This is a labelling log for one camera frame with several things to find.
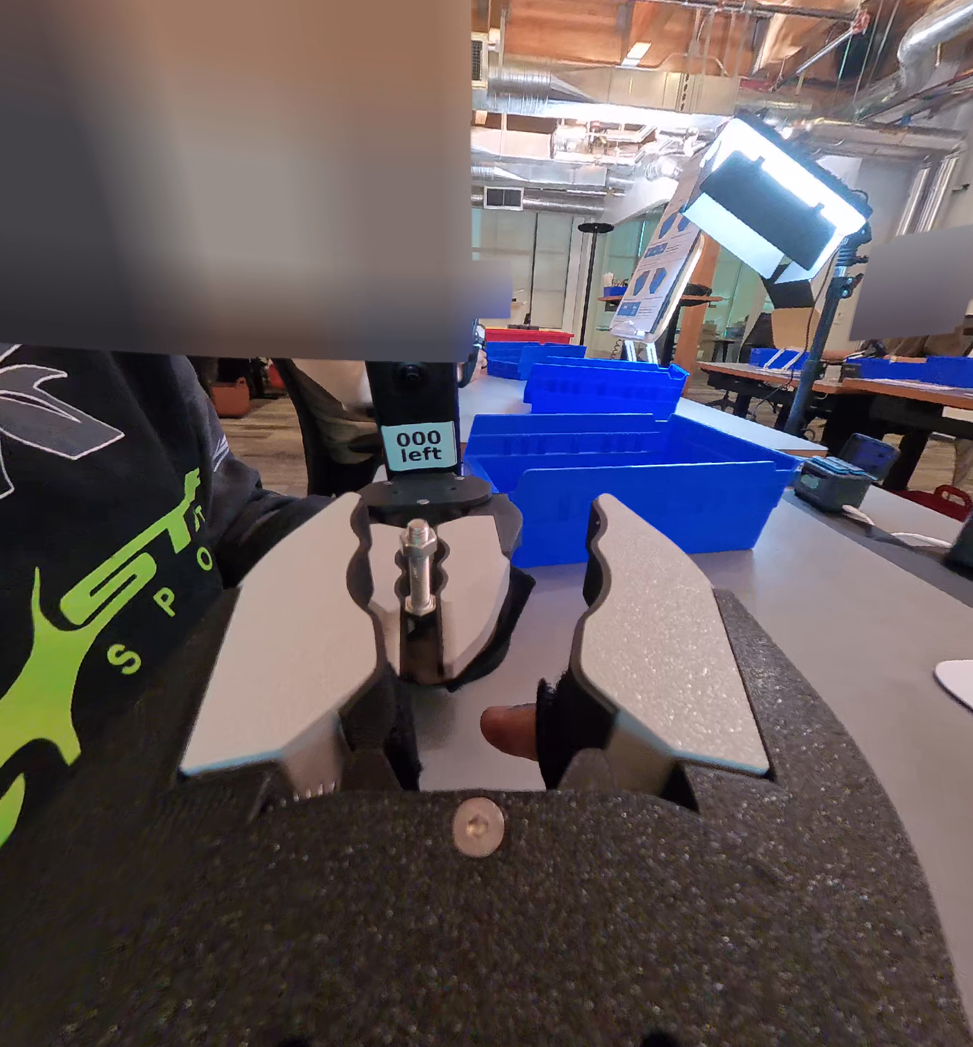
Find blue plastic bin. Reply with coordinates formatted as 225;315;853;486
485;339;591;382
462;411;803;569
522;359;691;420

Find red bag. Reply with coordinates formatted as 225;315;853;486
893;483;973;524

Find black floor lamp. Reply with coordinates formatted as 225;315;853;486
576;220;618;346

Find dark charger case with batteries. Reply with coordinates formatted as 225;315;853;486
791;432;902;514

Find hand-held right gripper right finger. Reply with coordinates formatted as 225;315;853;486
568;493;774;795

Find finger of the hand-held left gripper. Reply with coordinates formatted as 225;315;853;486
436;522;515;682
367;522;412;649

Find brown leather bag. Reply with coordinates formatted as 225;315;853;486
207;375;253;420

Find person's right hand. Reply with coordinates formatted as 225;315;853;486
480;702;547;763

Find long blue bin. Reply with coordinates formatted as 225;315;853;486
844;353;973;389

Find cardboard box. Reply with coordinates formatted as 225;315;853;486
769;303;820;356

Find white cable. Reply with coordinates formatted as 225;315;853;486
840;504;959;551

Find person's left forearm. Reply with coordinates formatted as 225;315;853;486
207;456;334;592

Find thin long steel bolt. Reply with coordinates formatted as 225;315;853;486
398;519;440;620

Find black light stand pole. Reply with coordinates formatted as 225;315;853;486
783;227;873;440

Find studio light panel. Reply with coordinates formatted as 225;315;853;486
679;113;874;309

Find black mesh office chair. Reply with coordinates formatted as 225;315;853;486
268;357;374;497

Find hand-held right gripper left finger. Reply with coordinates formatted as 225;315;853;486
179;491;391;800

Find black hoodie with green print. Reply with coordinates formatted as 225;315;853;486
0;342;227;983

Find wood-edged instruction board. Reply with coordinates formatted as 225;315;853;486
607;158;710;342

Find wooden top desk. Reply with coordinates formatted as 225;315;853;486
696;358;973;494

